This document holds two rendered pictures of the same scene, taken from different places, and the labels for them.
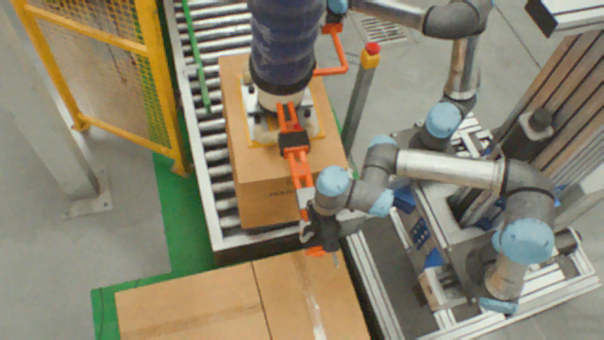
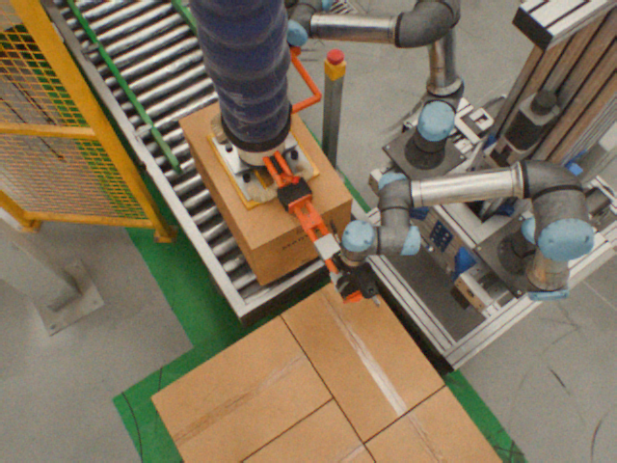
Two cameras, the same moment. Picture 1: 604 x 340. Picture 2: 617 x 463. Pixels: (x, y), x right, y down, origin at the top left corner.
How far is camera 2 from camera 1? 0.28 m
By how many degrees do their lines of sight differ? 8
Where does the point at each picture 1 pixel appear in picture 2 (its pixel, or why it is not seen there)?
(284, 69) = (264, 126)
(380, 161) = (396, 201)
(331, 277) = (363, 303)
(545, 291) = (590, 258)
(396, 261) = (419, 261)
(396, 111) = (369, 100)
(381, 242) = not seen: hidden behind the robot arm
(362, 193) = (389, 238)
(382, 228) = not seen: hidden behind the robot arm
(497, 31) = not seen: outside the picture
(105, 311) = (136, 415)
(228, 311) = (275, 372)
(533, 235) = (572, 235)
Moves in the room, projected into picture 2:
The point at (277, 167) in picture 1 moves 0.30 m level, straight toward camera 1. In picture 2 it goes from (283, 221) to (306, 303)
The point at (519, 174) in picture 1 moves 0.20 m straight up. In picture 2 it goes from (539, 176) to (576, 129)
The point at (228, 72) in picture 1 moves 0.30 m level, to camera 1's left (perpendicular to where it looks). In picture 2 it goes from (196, 133) to (114, 146)
